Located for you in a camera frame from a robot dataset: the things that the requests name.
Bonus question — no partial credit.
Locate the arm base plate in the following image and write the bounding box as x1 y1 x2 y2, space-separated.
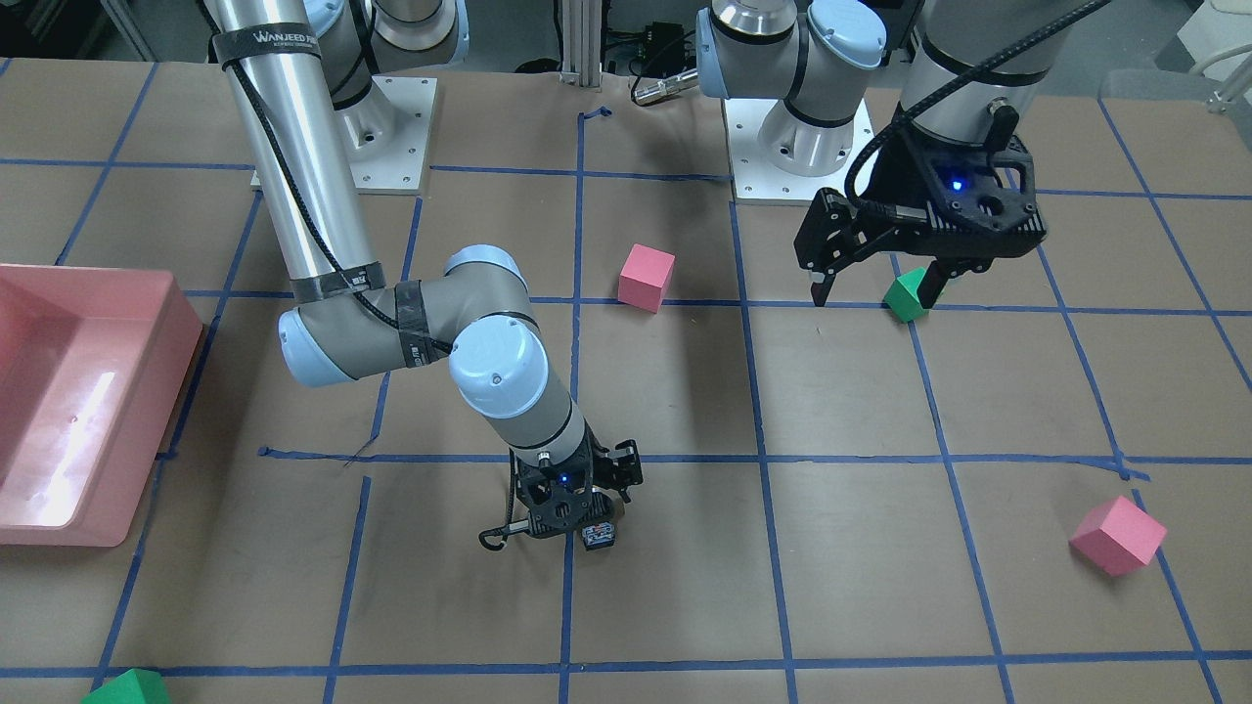
332 76 437 195
722 99 873 205

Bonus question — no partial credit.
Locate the pink plastic bin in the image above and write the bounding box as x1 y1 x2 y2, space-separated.
1 264 202 547

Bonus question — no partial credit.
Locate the pink cube near centre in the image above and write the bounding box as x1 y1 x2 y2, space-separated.
616 243 676 314

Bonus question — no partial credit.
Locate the green cube near arm base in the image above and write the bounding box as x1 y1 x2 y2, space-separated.
881 267 929 324

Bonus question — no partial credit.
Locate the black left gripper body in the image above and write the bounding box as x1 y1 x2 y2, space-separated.
794 127 1047 277

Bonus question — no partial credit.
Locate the green cube near bin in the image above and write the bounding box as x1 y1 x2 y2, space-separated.
81 668 173 704

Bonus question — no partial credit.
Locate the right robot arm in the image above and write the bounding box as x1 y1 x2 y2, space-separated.
200 1 644 550

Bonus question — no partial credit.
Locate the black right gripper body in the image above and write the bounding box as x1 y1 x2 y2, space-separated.
510 438 644 539

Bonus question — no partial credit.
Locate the pink cube far side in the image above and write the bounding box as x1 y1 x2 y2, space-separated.
1069 496 1168 577

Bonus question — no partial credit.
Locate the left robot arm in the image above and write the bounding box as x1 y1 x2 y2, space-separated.
694 1 1099 308

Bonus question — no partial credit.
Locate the yellow mushroom push button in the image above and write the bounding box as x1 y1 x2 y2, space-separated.
578 505 616 551

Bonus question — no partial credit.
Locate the pink cube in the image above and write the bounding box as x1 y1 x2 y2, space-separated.
1069 496 1168 577
616 243 676 314

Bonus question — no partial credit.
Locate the aluminium frame post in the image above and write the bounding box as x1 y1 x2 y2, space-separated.
558 0 603 91

